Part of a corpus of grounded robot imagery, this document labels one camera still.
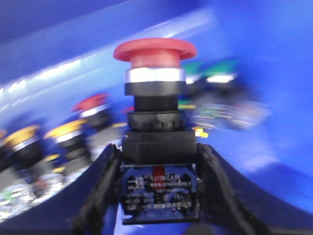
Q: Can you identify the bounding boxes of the yellow push button middle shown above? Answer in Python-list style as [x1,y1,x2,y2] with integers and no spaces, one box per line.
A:
[45,119,92,181]

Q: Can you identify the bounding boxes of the red push button in bin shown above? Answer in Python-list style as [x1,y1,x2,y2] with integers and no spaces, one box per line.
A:
[72,93,122,159]

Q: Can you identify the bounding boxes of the green push button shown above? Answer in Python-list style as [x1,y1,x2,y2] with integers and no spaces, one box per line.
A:
[179,58,270,130]

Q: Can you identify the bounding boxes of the yellow push button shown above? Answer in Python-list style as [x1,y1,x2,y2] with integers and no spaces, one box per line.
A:
[45,119,92,181]
[0,124,49,196]

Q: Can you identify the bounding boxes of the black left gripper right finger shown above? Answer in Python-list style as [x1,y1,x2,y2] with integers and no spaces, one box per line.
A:
[197,143,271,235]

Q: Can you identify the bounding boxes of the yellow push button far left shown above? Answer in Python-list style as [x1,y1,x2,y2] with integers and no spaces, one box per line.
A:
[0,124,49,196]

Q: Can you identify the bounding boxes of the red mushroom push button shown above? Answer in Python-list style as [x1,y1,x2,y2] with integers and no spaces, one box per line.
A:
[113,38,201,225]

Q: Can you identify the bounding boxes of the blue plastic crate left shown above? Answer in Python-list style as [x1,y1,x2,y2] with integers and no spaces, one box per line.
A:
[0,0,313,235]

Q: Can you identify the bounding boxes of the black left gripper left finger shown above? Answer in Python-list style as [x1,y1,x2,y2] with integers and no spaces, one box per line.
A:
[72,144,122,235]

